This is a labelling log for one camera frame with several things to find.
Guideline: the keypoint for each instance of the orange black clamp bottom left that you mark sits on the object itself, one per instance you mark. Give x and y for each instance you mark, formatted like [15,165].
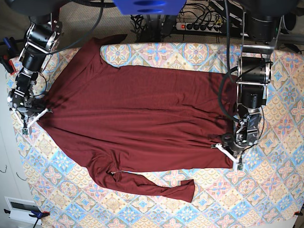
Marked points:
[38,215]

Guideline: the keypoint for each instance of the white power strip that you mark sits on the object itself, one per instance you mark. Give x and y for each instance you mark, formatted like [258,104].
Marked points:
[182,26]

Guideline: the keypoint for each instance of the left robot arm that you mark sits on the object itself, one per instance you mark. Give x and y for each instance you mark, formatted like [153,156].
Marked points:
[261,22]

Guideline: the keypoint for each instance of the white wall socket box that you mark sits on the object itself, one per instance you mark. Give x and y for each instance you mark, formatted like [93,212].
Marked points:
[23,205]

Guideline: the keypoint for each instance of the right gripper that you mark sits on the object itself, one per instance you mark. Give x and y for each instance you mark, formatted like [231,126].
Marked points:
[23,100]

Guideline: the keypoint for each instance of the orange clamp bottom right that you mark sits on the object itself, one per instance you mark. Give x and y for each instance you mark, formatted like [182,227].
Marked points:
[298,213]

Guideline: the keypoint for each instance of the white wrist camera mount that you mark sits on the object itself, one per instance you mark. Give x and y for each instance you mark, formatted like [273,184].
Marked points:
[32,120]
[234,157]

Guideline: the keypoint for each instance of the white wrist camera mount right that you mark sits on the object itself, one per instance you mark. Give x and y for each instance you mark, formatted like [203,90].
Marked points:
[32,120]

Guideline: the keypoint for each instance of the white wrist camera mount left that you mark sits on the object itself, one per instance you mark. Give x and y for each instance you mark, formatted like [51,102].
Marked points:
[234,157]

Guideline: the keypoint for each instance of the red black clamp left edge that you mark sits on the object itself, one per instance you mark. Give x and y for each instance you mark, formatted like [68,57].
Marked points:
[5,59]

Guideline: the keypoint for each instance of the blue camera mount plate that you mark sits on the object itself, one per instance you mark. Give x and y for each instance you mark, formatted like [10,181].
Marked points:
[149,7]

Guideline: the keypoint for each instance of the maroon long-sleeve t-shirt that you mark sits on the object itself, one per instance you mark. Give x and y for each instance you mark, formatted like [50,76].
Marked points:
[121,122]

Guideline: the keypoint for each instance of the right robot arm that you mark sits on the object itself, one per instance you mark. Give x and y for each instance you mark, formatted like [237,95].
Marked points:
[40,41]

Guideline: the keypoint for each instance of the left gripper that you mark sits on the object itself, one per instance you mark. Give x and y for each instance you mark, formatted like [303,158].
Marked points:
[245,132]

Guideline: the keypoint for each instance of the patterned colourful tablecloth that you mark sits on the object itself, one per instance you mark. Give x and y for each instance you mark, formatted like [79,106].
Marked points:
[269,189]

